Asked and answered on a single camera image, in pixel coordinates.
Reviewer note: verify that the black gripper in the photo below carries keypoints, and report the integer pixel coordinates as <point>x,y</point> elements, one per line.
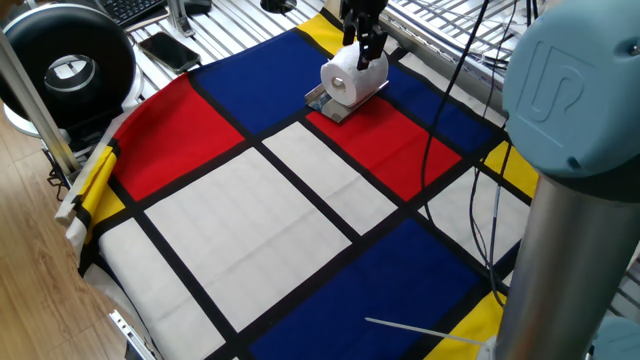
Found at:
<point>362,6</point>

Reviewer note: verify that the white toilet paper roll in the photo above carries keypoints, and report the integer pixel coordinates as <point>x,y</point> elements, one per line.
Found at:
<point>350,80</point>

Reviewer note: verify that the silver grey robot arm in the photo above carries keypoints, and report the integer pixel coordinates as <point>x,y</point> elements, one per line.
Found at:
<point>565,250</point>

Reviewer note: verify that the mirror steel shelf plate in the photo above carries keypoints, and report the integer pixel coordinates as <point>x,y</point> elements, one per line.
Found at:
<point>332,112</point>

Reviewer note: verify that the black smartphone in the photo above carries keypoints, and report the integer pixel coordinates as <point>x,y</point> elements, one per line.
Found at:
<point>169,51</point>

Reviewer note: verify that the Mondrian pattern tablecloth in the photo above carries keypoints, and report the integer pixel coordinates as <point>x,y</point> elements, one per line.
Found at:
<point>300,225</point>

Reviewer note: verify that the black computer keyboard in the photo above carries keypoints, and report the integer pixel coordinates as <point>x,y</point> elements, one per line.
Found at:
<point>132,9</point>

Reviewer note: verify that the small aluminium upright bracket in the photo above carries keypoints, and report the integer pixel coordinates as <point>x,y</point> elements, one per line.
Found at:
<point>179,17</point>

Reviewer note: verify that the aluminium frame post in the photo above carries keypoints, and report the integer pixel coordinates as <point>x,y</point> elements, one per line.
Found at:
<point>35,100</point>

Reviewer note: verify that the metal table edge bracket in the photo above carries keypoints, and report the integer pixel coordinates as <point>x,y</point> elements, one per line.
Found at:
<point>132,335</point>

